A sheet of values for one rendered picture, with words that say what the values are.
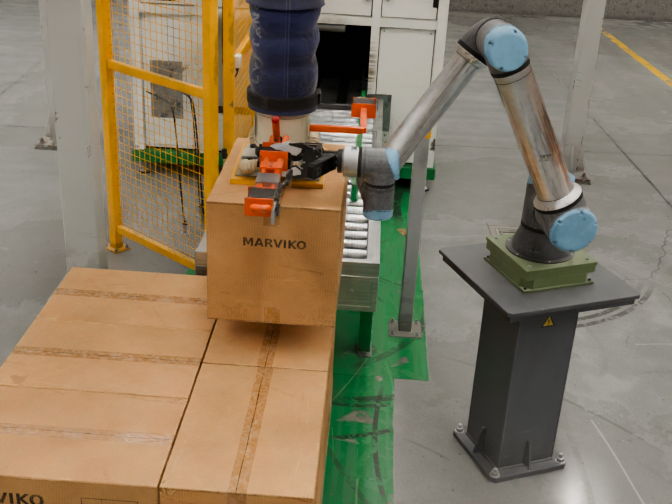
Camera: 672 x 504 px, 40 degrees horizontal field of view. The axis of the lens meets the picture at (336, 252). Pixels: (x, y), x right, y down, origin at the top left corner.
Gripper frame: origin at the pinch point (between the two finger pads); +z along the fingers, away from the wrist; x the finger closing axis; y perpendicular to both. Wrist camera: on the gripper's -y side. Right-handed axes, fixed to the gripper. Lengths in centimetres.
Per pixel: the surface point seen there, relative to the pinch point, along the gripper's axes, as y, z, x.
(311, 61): 23.7, -8.6, 23.7
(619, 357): 104, -144, -121
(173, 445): -50, 21, -66
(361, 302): 57, -28, -76
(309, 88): 21.6, -8.4, 15.9
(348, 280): 57, -23, -67
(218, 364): -10, 15, -65
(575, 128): 339, -163, -87
